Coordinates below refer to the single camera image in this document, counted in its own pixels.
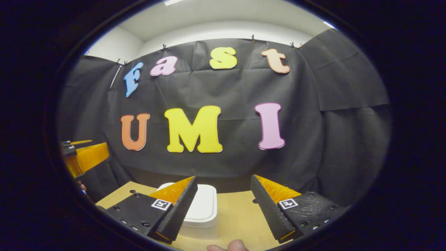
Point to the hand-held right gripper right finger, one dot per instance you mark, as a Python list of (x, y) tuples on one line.
[(268, 212)]

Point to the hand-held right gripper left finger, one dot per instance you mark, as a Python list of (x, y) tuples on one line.
[(181, 212)]

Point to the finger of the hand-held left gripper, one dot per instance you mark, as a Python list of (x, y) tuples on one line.
[(68, 143), (92, 155)]

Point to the white desktop garbage bin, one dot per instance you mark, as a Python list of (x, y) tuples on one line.
[(205, 205)]

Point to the wooden desktop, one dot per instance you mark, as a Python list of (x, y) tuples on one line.
[(240, 216)]

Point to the black backdrop cloth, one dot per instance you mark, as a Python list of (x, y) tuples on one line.
[(237, 94)]

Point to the ceiling light panel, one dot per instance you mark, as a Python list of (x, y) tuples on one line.
[(329, 25), (173, 2)]

